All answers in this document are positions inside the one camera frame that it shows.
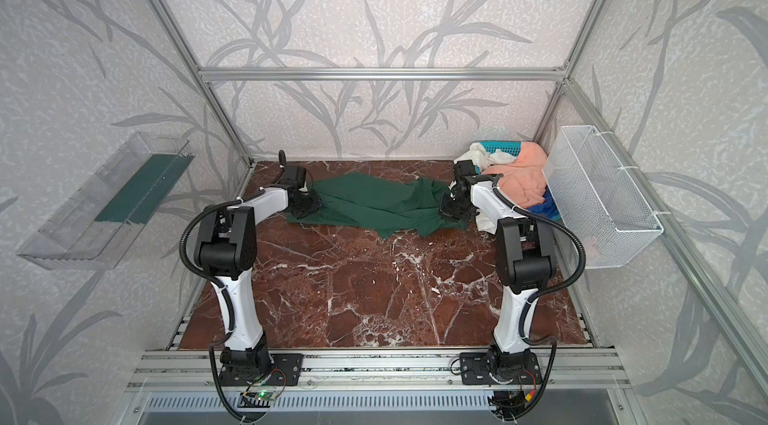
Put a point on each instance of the clear acrylic wall shelf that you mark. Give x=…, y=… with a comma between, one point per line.
x=94, y=229

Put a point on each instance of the aluminium frame post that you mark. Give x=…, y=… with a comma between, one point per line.
x=174, y=33

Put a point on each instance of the aluminium frame crossbar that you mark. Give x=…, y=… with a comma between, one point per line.
x=216, y=74

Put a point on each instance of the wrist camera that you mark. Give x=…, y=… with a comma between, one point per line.
x=464, y=169
x=290, y=176

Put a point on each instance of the blue t-shirt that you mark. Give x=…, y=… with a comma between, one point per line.
x=547, y=208

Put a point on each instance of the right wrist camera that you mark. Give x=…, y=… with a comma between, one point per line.
x=464, y=169

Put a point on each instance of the white wire mesh basket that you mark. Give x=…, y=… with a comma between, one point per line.
x=598, y=199

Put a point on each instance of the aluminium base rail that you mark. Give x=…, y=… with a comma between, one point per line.
x=363, y=369

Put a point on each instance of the peach pink t-shirt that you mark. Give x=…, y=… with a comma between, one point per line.
x=523, y=181

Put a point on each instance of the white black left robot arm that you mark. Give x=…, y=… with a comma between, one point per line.
x=225, y=253

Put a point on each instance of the teal plastic laundry basket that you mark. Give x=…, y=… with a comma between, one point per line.
x=510, y=147

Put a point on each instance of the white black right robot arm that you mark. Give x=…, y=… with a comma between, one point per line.
x=523, y=261

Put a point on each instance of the green circuit board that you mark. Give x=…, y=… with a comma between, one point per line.
x=259, y=399

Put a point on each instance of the green t-shirt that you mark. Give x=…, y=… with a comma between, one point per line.
x=384, y=206

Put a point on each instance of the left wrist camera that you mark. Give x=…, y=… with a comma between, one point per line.
x=290, y=176

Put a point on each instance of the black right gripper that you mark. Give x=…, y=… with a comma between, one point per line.
x=454, y=207

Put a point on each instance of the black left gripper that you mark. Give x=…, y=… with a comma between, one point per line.
x=305, y=203

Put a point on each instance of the white t-shirt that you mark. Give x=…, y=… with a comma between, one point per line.
x=482, y=158

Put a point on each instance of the right base wiring bundle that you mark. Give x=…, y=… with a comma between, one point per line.
x=516, y=398

